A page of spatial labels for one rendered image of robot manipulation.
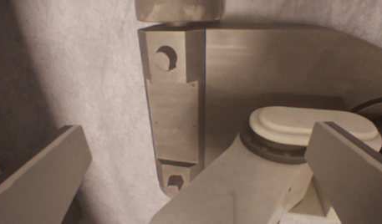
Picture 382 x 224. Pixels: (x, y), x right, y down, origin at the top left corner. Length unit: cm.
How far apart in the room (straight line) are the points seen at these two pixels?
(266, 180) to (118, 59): 59
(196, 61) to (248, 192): 27
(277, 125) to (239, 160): 8
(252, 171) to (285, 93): 23
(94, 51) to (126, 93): 18
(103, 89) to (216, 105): 47
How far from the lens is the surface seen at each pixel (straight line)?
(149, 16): 45
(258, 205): 29
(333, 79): 51
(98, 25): 75
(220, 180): 31
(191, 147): 55
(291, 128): 36
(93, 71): 81
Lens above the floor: 61
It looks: 59 degrees down
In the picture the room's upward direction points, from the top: 156 degrees counter-clockwise
